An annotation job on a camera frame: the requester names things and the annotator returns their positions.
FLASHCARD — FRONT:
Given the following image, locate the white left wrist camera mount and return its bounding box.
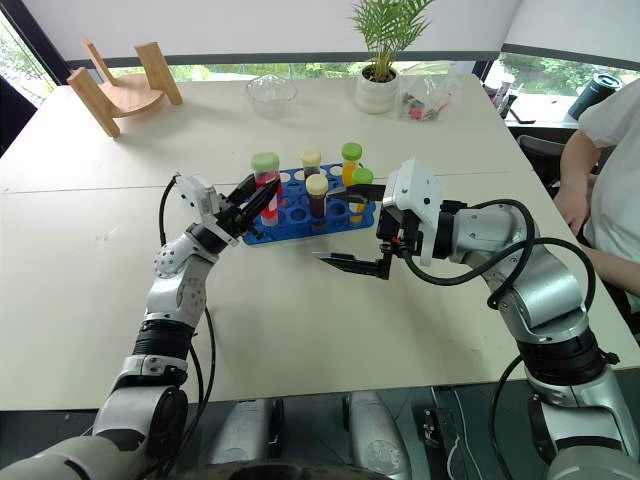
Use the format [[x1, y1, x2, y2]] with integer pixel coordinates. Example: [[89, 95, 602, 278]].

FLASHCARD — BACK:
[[175, 173, 240, 247]]

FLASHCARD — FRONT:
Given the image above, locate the black lower arm cable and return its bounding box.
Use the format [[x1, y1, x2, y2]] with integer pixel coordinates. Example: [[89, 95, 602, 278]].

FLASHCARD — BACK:
[[488, 351, 621, 452]]

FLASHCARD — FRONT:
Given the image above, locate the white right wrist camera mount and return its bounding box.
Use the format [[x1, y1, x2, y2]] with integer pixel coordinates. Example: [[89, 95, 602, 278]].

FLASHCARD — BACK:
[[381, 158, 445, 267]]

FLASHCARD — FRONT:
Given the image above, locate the blue test tube rack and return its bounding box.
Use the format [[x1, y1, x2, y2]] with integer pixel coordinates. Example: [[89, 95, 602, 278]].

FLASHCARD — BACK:
[[242, 163, 377, 247]]

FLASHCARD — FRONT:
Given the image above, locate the person in white shirt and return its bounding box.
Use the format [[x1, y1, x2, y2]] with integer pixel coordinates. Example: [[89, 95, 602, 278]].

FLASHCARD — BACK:
[[551, 78, 640, 317]]

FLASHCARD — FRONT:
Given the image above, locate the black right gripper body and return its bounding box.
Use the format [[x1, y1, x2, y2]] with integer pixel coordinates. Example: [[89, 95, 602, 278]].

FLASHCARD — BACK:
[[375, 202, 424, 259]]

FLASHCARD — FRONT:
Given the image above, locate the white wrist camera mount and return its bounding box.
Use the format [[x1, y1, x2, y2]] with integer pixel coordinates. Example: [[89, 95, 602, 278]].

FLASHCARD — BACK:
[[381, 158, 445, 267], [175, 173, 240, 247]]

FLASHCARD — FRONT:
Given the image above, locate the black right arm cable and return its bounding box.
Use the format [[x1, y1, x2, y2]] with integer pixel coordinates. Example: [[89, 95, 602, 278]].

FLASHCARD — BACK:
[[402, 198, 599, 312]]

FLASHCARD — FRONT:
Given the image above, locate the green cap yellow liquid tube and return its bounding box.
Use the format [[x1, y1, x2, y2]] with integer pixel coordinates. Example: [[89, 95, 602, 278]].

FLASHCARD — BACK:
[[348, 167, 376, 224]]

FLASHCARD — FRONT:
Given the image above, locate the green cap orange liquid tube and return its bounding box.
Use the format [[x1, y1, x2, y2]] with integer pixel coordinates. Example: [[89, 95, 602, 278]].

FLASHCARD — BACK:
[[340, 141, 364, 184]]

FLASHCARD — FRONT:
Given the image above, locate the green cap red liquid tube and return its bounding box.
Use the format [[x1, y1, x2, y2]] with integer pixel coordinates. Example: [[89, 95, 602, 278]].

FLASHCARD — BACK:
[[250, 151, 287, 227]]

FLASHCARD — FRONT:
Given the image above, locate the clear glass bowl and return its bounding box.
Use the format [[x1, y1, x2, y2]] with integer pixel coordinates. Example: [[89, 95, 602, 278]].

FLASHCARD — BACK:
[[244, 74, 298, 120]]

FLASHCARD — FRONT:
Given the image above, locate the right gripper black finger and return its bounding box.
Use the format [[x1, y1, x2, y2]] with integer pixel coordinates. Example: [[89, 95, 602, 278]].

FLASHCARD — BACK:
[[330, 183, 388, 205], [311, 242, 397, 282]]

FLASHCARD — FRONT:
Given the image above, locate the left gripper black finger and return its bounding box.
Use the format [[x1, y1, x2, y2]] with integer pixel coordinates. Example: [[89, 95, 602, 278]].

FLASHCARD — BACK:
[[225, 173, 259, 205], [238, 178, 282, 226]]

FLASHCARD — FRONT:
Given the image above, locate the green palm plant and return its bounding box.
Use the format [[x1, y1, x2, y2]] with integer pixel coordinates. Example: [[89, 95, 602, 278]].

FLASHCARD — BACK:
[[348, 0, 437, 84]]

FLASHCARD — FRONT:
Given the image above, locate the dark green tumbler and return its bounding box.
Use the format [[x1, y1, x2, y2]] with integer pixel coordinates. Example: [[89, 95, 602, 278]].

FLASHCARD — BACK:
[[566, 72, 624, 124]]

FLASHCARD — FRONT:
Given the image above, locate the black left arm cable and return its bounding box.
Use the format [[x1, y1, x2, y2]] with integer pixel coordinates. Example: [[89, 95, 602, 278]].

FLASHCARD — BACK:
[[149, 173, 217, 480]]

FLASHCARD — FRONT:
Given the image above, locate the thin white cord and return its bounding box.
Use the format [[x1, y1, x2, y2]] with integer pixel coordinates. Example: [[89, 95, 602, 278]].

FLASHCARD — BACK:
[[446, 433, 467, 480]]

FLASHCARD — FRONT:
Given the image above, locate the cream cap short tube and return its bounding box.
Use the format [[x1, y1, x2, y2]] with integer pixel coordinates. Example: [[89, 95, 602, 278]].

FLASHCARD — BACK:
[[299, 148, 323, 182]]

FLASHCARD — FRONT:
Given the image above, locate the wooden curved stand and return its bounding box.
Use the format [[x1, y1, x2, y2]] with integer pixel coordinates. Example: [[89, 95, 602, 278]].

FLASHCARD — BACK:
[[66, 39, 184, 139]]

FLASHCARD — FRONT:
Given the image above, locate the clear bag with small parts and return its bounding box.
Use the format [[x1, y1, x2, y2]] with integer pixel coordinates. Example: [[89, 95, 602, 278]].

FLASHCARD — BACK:
[[396, 74, 460, 123]]

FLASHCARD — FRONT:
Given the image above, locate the white ribbed plant pot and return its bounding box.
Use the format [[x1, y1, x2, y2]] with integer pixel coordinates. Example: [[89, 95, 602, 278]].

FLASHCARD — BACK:
[[355, 64, 402, 116]]

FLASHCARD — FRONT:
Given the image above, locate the black office chair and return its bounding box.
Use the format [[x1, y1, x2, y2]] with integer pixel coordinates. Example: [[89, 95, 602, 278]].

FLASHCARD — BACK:
[[516, 133, 570, 197]]

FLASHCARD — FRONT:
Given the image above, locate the cream cap dark liquid tube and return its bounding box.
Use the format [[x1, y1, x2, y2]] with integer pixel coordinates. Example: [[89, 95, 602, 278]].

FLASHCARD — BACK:
[[305, 173, 330, 222]]

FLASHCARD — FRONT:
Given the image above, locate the pink tube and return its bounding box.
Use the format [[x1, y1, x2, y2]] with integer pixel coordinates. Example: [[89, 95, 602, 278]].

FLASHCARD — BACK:
[[491, 72, 517, 107]]

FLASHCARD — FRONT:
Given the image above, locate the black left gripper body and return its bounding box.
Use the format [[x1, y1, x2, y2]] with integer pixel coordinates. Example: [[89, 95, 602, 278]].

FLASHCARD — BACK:
[[215, 197, 257, 240]]

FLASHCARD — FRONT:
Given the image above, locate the silver robot leg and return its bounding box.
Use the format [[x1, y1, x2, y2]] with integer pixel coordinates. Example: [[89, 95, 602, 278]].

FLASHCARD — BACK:
[[206, 397, 285, 467], [343, 389, 410, 480]]

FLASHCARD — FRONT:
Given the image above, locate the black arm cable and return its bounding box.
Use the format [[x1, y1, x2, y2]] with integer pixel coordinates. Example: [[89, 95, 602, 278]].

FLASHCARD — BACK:
[[488, 351, 621, 452], [149, 173, 217, 480], [402, 198, 599, 312]]

